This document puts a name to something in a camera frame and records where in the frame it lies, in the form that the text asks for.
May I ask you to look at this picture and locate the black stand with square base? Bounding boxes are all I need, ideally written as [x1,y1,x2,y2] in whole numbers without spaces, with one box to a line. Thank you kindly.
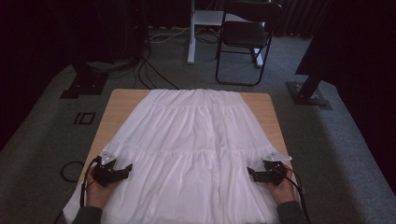
[60,60,110,100]

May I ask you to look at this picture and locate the right hand-held gripper cable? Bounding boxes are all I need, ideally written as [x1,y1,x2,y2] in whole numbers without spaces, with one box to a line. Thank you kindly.
[281,164,312,224]

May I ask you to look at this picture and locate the person's right hand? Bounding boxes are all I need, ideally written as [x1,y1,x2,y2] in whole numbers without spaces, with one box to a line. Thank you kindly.
[264,172,297,205]

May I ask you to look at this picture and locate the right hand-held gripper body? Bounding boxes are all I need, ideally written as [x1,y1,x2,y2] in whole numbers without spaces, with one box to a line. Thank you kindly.
[261,151,293,187]

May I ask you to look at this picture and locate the looped black floor cable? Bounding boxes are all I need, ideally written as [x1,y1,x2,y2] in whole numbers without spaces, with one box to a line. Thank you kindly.
[60,160,86,184]

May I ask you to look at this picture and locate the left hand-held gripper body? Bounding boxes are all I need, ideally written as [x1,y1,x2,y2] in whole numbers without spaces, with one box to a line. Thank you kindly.
[92,150,125,188]

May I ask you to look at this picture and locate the left hand-held gripper cable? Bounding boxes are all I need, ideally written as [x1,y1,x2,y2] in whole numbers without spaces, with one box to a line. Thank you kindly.
[55,156,103,224]

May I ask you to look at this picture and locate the black floor tape marks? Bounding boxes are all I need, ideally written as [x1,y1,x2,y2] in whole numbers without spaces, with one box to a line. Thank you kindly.
[73,111,97,126]

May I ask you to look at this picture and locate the white pleated skirt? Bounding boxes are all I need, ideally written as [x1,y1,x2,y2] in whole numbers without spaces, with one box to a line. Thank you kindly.
[62,88,301,224]

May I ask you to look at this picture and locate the black floor cables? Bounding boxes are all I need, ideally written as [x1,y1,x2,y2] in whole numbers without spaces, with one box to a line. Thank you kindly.
[133,43,181,91]

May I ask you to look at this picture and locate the black slanted stand with base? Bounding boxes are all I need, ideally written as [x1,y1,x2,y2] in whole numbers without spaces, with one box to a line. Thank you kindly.
[286,36,332,110]

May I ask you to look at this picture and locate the white floor cable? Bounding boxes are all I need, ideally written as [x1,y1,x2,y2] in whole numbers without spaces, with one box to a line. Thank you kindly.
[148,26,191,45]

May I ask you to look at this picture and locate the hand-held gripper cable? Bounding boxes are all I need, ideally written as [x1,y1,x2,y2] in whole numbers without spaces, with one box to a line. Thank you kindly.
[55,156,103,224]
[281,164,312,224]

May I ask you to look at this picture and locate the black folding chair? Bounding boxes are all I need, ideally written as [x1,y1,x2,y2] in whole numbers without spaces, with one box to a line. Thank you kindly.
[215,0,284,88]

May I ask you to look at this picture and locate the white desk frame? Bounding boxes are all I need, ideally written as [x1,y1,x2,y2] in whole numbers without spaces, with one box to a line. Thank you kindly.
[186,0,265,68]

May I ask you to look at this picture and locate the person's left hand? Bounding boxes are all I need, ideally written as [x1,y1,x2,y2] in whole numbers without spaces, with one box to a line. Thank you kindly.
[84,169,118,208]

